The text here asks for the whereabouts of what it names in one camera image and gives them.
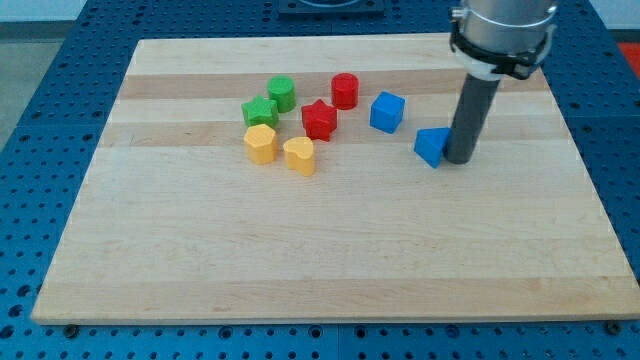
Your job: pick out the red cylinder block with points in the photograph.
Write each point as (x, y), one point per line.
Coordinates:
(345, 91)

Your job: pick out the wooden board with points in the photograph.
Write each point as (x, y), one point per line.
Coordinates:
(174, 225)

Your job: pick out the green cylinder block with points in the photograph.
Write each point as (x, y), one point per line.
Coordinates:
(281, 89)

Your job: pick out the blue triangle block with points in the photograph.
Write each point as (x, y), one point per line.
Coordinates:
(430, 143)

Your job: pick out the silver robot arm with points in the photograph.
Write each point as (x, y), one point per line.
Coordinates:
(493, 39)

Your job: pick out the yellow heart block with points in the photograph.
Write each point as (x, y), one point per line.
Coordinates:
(299, 153)

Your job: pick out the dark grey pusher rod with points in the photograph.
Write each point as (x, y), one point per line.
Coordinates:
(472, 109)

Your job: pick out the red star block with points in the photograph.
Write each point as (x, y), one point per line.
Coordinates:
(319, 120)

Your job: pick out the green star block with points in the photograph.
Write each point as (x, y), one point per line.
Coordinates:
(260, 111)

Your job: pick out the yellow hexagon block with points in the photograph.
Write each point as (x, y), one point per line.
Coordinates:
(261, 144)

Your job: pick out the blue cube block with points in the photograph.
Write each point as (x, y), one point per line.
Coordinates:
(387, 112)

